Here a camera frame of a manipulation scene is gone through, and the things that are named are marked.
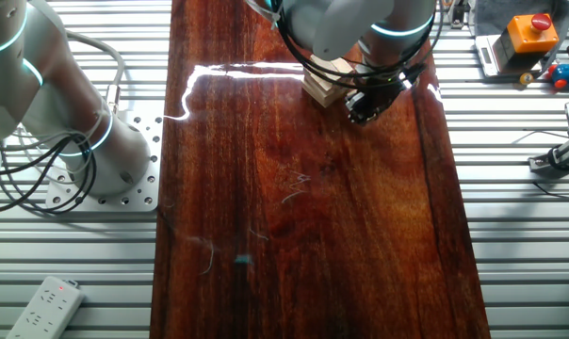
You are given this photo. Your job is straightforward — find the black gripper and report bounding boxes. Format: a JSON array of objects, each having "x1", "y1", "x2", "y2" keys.
[{"x1": 344, "y1": 77, "x2": 408, "y2": 126}]

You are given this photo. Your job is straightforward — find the white digital scale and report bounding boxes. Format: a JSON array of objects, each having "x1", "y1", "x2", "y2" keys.
[{"x1": 474, "y1": 31, "x2": 549, "y2": 79}]

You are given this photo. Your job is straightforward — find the reddish brown wooden board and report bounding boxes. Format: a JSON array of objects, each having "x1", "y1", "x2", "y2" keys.
[{"x1": 148, "y1": 0, "x2": 492, "y2": 339}]

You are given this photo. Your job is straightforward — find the orange emergency stop box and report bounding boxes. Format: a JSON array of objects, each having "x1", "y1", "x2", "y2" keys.
[{"x1": 505, "y1": 12, "x2": 561, "y2": 55}]

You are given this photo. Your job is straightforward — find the blue plastic toy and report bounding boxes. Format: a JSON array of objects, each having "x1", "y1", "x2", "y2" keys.
[{"x1": 545, "y1": 57, "x2": 569, "y2": 91}]

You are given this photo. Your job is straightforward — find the white power strip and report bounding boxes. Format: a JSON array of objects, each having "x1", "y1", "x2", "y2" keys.
[{"x1": 5, "y1": 275, "x2": 86, "y2": 339}]

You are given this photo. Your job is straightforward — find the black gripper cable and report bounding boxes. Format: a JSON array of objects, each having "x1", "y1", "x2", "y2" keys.
[{"x1": 274, "y1": 0, "x2": 439, "y2": 90}]

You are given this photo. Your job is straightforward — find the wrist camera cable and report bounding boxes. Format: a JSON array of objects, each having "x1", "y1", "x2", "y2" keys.
[{"x1": 244, "y1": 0, "x2": 361, "y2": 81}]

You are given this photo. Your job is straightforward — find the black camera cable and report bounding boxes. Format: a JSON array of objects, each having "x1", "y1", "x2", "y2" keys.
[{"x1": 531, "y1": 181, "x2": 569, "y2": 199}]

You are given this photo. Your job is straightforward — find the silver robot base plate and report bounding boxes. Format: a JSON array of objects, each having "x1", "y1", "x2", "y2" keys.
[{"x1": 45, "y1": 112, "x2": 164, "y2": 213}]

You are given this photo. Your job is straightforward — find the grey cable with metal connector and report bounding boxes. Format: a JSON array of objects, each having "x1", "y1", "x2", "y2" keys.
[{"x1": 57, "y1": 26, "x2": 126, "y2": 117}]

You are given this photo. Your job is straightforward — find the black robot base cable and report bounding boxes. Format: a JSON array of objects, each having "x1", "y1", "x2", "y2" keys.
[{"x1": 0, "y1": 129, "x2": 100, "y2": 216}]

